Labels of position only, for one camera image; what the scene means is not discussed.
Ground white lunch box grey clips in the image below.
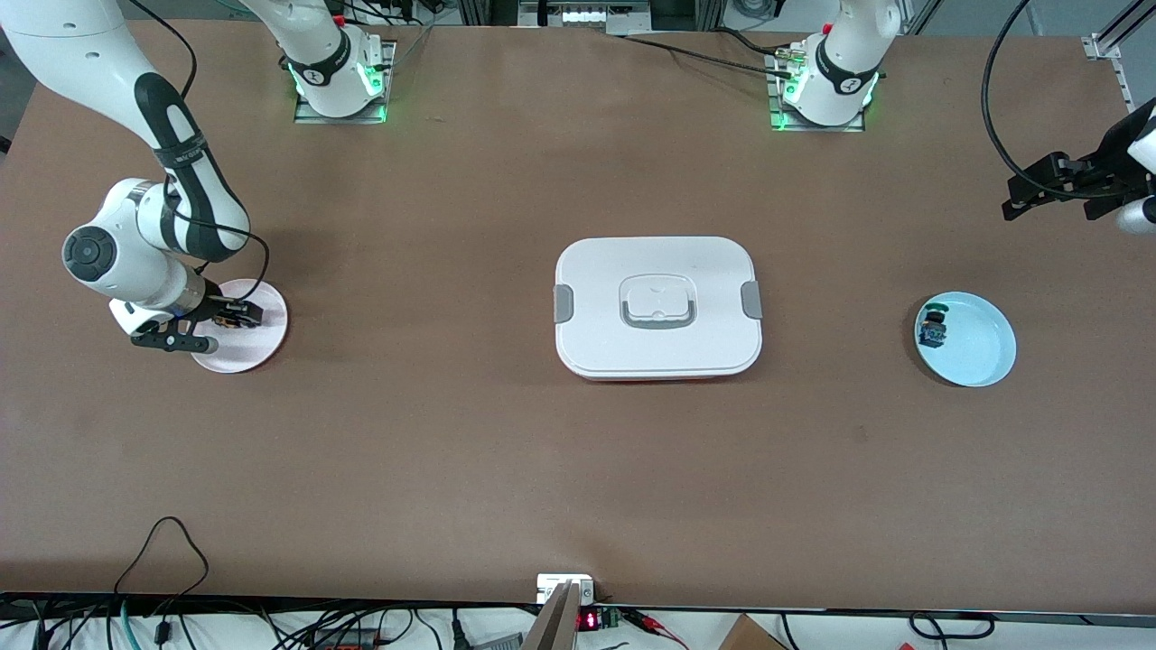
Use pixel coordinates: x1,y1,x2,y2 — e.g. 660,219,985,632
553,237,764,382

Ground brown cardboard box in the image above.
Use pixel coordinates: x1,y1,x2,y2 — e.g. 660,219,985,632
718,614,788,650

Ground pink round plate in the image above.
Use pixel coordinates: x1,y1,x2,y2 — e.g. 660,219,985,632
190,279,290,375

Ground light blue round plate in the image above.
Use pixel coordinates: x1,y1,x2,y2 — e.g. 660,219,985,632
914,291,1018,388

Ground small white clamp block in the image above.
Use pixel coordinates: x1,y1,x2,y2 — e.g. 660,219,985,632
536,574,597,604

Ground aluminium profile bar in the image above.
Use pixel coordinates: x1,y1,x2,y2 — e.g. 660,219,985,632
522,582,581,650

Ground white lit power strip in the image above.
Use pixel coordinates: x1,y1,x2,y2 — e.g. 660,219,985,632
519,0,653,30

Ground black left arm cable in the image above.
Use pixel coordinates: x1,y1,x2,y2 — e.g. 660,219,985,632
982,0,1089,198

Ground aluminium corner bracket rail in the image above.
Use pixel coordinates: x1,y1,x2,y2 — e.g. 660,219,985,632
1082,0,1156,114

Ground green push-button switch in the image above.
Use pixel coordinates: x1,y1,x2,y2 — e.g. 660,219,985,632
918,305,951,351

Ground black looped thin cable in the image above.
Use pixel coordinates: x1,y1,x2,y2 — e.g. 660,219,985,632
113,516,210,597

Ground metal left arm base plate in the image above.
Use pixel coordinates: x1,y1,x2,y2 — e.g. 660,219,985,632
766,50,866,134

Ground teal cable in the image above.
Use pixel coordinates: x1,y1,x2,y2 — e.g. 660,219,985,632
116,600,147,650

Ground black cable to arm base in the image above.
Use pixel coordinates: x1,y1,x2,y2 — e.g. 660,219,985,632
607,30,796,79

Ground black oval cable loop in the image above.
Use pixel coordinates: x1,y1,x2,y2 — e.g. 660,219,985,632
908,612,996,640

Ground red clip lead wire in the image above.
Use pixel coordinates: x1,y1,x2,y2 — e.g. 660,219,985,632
628,608,689,650

